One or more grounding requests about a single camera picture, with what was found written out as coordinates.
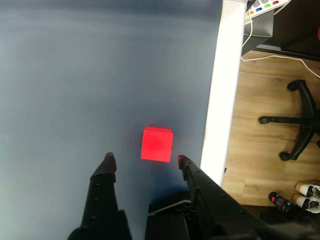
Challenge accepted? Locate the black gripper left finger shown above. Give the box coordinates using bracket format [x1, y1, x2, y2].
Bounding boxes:
[66, 151, 133, 240]

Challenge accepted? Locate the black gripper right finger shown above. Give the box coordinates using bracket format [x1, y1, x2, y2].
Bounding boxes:
[177, 154, 276, 240]

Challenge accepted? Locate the red cube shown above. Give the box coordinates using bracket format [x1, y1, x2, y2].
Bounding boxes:
[140, 126, 174, 163]

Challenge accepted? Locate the grey metal box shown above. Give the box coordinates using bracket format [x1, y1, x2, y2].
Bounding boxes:
[243, 11, 275, 39]

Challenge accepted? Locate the black bottle with coloured spots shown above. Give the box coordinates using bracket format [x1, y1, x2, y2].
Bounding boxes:
[267, 191, 292, 214]

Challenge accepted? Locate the white shoe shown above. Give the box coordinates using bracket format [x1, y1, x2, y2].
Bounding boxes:
[291, 193, 320, 215]
[294, 181, 320, 199]

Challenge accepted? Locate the black office chair base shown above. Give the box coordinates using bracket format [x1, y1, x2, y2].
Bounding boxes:
[258, 79, 320, 161]

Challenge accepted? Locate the white power strip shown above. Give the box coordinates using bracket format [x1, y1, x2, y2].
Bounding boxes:
[246, 0, 292, 19]

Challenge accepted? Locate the white cable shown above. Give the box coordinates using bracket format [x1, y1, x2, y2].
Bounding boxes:
[240, 9, 320, 79]

